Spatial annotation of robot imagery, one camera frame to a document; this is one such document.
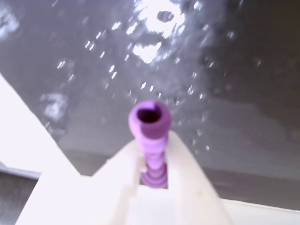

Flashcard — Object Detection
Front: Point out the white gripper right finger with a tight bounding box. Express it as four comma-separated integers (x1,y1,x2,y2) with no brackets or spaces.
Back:
166,130,233,225

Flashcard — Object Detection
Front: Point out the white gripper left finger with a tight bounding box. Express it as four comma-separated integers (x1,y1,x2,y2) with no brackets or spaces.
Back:
15,140,142,225

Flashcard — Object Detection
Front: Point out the purple ribbed pen grip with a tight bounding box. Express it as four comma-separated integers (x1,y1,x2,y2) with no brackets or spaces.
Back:
127,98,173,189

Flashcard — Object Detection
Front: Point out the black glossy table mat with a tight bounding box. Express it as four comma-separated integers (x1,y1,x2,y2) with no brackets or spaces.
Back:
0,0,300,225

